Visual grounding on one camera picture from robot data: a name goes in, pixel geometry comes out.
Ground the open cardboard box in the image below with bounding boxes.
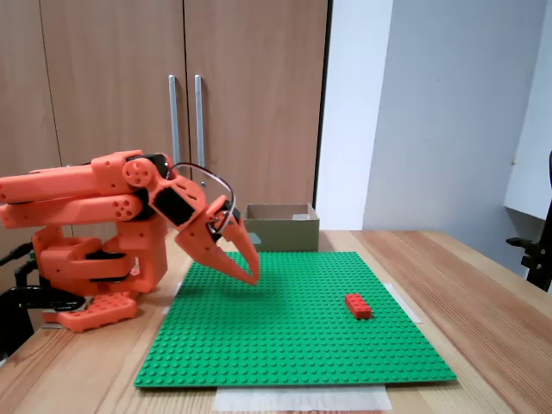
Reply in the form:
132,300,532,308
241,203,321,253

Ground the green lego baseplate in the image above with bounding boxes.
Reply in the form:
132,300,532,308
133,251,457,389

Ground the red lego block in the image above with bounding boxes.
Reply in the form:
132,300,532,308
344,293,373,321

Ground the wooden cabinet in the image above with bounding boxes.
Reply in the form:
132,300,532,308
0,0,333,230

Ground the wide translucent tape strip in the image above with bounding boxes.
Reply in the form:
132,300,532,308
214,385,392,411

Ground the black table clamp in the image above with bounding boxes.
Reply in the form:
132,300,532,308
0,262,87,362

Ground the black chair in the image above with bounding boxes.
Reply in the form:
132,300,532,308
506,150,552,294

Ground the white furniture panel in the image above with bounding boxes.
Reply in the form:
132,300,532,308
502,0,552,222

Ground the metal cabinet handle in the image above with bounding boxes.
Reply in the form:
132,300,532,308
168,75,182,164
194,75,206,170

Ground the black power cable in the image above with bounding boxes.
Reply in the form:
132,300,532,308
0,242,35,267

